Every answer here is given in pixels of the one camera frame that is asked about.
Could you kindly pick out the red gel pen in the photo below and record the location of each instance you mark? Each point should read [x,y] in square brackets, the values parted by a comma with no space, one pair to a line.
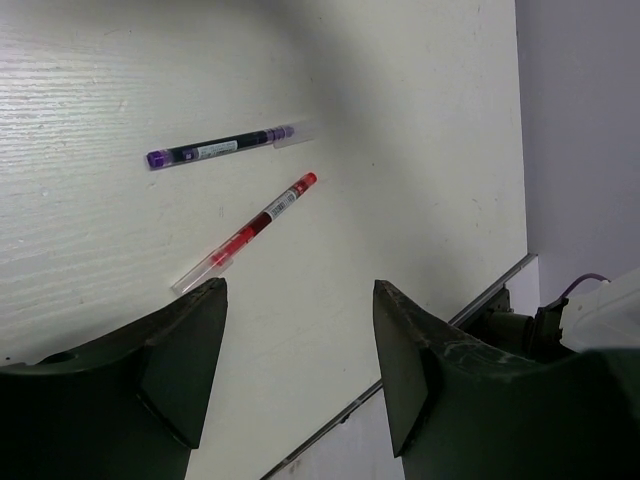
[222,257]

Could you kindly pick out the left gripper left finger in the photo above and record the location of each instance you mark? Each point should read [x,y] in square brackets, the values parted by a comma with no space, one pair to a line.
[131,404]

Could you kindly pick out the purple gel pen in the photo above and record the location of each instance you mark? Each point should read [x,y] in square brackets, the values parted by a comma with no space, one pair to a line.
[278,137]

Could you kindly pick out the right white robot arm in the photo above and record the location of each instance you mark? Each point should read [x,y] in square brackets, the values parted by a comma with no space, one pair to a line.
[592,313]

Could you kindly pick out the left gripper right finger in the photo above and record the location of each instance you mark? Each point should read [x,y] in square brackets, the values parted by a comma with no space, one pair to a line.
[459,408]

